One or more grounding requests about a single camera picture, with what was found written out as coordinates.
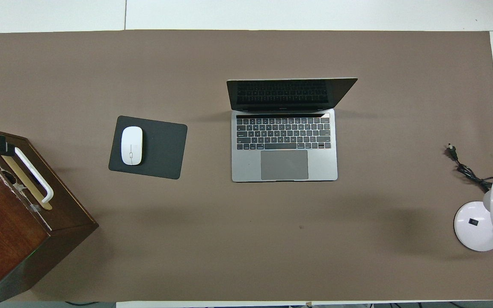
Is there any grey aluminium laptop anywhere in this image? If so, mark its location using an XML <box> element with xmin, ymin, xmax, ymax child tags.
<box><xmin>226</xmin><ymin>77</ymin><xmax>358</xmax><ymax>183</ymax></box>

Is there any brass plate on box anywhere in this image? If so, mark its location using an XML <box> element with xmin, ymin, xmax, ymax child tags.
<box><xmin>0</xmin><ymin>155</ymin><xmax>53</xmax><ymax>210</ymax></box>

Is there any dark brown wooden box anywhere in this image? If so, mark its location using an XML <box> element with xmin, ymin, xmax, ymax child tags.
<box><xmin>0</xmin><ymin>125</ymin><xmax>99</xmax><ymax>308</ymax></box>

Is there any white box handle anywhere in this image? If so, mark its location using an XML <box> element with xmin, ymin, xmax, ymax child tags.
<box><xmin>14</xmin><ymin>147</ymin><xmax>54</xmax><ymax>203</ymax></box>

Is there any white desk lamp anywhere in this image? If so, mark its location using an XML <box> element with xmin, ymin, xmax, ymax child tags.
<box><xmin>454</xmin><ymin>177</ymin><xmax>493</xmax><ymax>252</ymax></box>

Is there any brown table mat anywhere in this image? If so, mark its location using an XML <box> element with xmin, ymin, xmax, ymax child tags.
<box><xmin>0</xmin><ymin>30</ymin><xmax>493</xmax><ymax>302</ymax></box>

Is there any black mouse pad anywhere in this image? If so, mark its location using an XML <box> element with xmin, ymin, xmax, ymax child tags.
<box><xmin>108</xmin><ymin>115</ymin><xmax>188</xmax><ymax>180</ymax></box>

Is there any black lamp power cable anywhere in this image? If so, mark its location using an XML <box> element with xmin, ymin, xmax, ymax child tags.
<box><xmin>445</xmin><ymin>144</ymin><xmax>493</xmax><ymax>193</ymax></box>

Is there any white computer mouse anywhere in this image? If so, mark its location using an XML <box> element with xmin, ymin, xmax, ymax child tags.
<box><xmin>121</xmin><ymin>126</ymin><xmax>143</xmax><ymax>166</ymax></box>

